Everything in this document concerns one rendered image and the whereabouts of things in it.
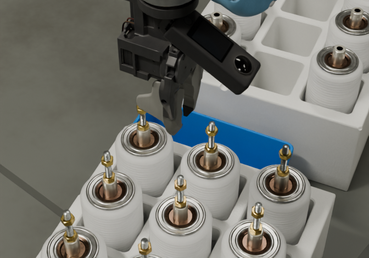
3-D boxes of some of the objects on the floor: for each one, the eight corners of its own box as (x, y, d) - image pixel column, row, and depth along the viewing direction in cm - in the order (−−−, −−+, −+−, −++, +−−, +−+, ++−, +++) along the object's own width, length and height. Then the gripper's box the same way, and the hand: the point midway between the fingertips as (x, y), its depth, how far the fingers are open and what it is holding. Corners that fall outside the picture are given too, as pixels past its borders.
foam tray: (394, 68, 180) (411, 4, 167) (346, 192, 155) (361, 128, 142) (233, 23, 191) (236, -40, 178) (164, 133, 166) (162, 68, 153)
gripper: (151, -46, 96) (156, 84, 111) (104, 5, 89) (116, 136, 104) (216, -27, 93) (212, 104, 108) (173, 27, 86) (174, 158, 101)
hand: (184, 119), depth 104 cm, fingers open, 3 cm apart
